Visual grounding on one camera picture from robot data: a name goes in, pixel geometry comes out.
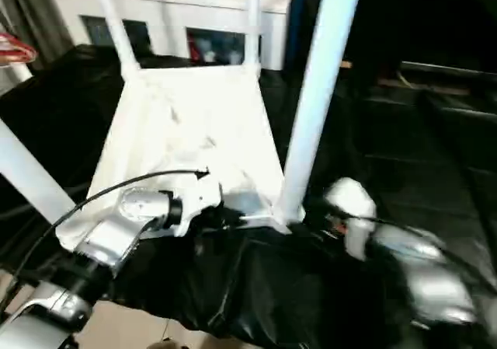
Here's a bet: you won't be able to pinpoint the white plastic table top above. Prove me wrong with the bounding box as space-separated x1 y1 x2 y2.
54 63 308 252

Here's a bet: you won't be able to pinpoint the black shiny mat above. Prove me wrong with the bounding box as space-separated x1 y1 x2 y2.
0 44 497 349

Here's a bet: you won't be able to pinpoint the black flat bar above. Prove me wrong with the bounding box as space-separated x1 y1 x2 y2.
399 61 497 79

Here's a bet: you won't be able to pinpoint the white cabinet with glass doors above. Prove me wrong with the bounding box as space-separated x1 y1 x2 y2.
49 0 295 71

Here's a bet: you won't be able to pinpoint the black cabinet with gold label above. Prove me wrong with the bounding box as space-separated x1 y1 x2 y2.
286 0 497 90

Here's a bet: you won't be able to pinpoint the red clothes hangers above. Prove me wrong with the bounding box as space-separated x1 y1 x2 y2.
0 32 39 67

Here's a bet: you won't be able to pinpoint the grey curtain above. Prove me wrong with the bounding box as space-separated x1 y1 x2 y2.
0 0 75 71

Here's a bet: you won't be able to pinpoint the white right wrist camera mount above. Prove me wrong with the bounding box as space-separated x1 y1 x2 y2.
323 176 378 261

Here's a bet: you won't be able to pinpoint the white post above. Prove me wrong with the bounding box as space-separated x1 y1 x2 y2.
0 64 33 94

